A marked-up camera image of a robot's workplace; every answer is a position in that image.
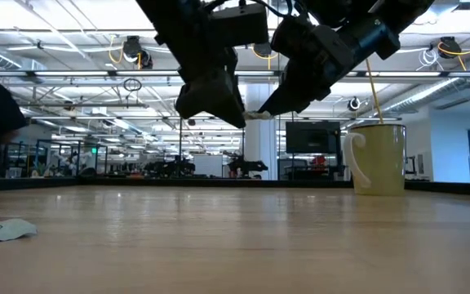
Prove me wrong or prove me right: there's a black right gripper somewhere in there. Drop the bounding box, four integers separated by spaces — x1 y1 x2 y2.
257 15 355 118

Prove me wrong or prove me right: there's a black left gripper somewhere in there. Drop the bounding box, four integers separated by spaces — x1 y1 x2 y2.
153 7 247 129

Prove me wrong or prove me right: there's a white sweetener packet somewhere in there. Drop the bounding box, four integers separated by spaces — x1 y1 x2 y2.
242 110 273 122

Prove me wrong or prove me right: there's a black monitor screen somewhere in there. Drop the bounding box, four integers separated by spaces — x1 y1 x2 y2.
285 120 342 155

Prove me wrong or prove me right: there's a white building pillar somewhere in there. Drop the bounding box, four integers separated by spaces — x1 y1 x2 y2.
243 83 279 181

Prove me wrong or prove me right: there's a white whiteboard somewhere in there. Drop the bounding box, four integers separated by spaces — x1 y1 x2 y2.
193 154 224 179

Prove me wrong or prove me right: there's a wooden stir stick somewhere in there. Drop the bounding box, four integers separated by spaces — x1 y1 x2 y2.
365 58 384 125

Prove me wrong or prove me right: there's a pale green sweetener packet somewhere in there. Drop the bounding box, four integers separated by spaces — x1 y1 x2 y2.
0 218 39 245

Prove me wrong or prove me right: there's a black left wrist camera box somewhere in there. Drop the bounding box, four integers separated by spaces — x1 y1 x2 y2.
210 2 269 48

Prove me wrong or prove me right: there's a yellow mug with white handle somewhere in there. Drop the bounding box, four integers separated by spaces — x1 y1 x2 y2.
343 123 407 197

